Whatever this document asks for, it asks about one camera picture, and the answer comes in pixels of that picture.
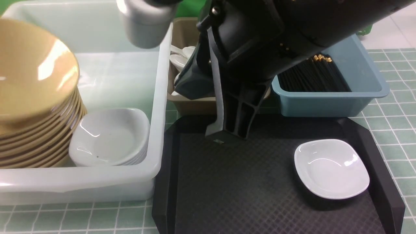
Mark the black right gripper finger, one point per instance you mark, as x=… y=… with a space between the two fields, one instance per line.
x=237 y=103

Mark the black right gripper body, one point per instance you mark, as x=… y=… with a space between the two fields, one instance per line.
x=244 y=42

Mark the white square sauce dish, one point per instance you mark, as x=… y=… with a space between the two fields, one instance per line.
x=331 y=169

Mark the yellow noodle bowl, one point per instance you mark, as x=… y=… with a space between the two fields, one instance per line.
x=38 y=71

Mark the pile of white soup spoons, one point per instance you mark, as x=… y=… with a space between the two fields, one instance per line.
x=179 y=58

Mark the black plastic serving tray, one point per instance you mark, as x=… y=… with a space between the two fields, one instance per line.
x=251 y=187

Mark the bundle of black chopsticks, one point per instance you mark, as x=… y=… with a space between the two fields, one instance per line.
x=316 y=74

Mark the blue-grey chopstick bin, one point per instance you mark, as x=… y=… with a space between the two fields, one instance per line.
x=361 y=75

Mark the stack of white square dishes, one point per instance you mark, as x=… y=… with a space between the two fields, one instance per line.
x=110 y=137

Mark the large translucent white plastic bin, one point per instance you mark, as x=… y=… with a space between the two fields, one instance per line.
x=114 y=74

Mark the green checkered tablecloth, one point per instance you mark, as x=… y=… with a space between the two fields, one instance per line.
x=391 y=121

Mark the stack of yellow bowls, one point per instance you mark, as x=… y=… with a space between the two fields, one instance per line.
x=42 y=141

